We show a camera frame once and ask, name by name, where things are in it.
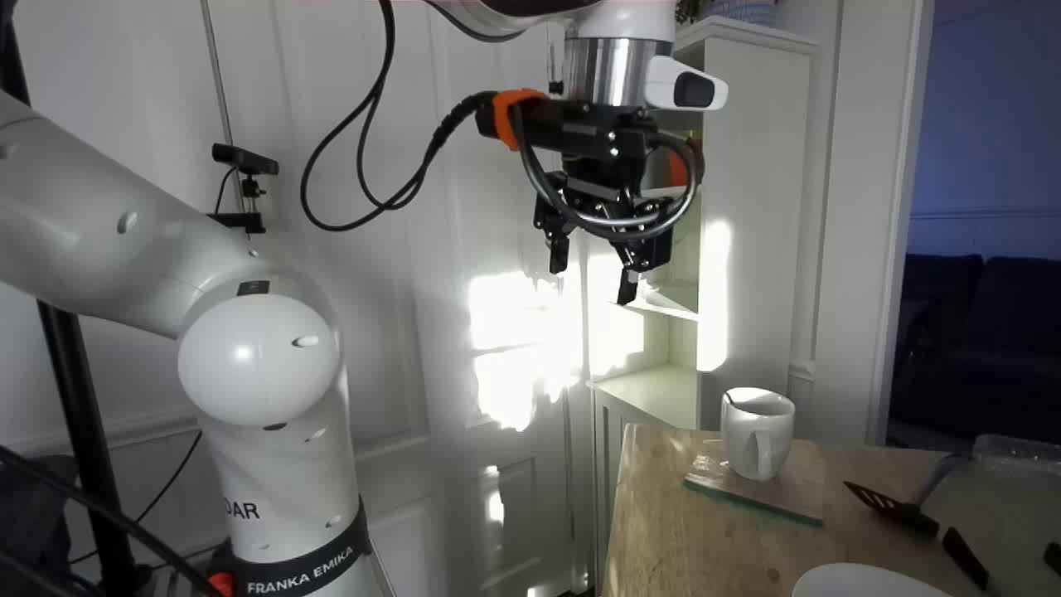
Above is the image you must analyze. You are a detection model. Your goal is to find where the white bowl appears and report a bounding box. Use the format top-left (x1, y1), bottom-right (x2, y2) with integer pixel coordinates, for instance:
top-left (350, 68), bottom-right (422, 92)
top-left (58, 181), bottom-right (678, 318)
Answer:
top-left (788, 560), bottom-right (956, 597)

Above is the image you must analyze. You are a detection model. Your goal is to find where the dark sofa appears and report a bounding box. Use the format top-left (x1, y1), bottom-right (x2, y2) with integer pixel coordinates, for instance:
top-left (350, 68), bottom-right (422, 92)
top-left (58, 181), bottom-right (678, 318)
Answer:
top-left (889, 251), bottom-right (1061, 445)

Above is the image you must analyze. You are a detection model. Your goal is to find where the white ceramic mug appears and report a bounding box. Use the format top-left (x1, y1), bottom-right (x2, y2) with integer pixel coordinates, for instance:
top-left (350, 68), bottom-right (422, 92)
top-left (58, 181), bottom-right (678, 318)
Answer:
top-left (720, 385), bottom-right (798, 483)

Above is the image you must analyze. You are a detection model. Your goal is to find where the black box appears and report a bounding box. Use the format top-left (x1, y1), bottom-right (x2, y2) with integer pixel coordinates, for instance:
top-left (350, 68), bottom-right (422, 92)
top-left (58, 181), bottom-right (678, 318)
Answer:
top-left (0, 442), bottom-right (83, 597)

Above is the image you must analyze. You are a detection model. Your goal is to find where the black camera on stand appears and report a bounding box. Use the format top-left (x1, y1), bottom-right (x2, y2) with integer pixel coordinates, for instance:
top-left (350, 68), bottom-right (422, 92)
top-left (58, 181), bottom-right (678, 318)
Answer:
top-left (207, 138), bottom-right (281, 236)

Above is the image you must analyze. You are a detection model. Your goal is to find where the black handle utensil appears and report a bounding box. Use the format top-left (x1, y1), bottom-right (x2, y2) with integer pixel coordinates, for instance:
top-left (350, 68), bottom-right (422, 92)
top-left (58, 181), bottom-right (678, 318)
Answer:
top-left (939, 528), bottom-right (993, 589)

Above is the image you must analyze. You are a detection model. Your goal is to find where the black camera cable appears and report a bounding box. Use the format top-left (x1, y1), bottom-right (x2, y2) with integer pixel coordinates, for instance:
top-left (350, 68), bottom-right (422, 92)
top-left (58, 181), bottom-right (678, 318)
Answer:
top-left (295, 0), bottom-right (501, 236)

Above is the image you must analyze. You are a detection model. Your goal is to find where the white door frame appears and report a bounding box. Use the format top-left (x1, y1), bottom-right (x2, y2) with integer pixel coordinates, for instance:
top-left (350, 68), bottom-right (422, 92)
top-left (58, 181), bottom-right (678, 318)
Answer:
top-left (810, 0), bottom-right (939, 445)

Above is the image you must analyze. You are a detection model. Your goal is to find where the clear plastic container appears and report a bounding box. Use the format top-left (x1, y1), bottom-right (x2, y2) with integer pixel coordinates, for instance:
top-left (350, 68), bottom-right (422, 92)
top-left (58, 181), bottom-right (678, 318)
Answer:
top-left (971, 430), bottom-right (1061, 478)

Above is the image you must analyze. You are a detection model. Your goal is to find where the white shelf cabinet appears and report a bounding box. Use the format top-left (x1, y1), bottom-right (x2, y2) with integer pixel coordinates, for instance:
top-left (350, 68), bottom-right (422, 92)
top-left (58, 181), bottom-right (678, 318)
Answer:
top-left (581, 12), bottom-right (829, 597)

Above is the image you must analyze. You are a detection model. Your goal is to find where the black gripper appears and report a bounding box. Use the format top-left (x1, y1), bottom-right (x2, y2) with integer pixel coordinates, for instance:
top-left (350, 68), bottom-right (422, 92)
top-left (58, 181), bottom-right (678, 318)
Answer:
top-left (532, 136), bottom-right (691, 310)

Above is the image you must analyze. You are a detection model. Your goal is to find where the black tripod stand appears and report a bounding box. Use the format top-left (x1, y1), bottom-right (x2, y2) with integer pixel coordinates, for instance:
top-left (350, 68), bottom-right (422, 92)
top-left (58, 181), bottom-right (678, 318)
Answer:
top-left (0, 0), bottom-right (147, 597)

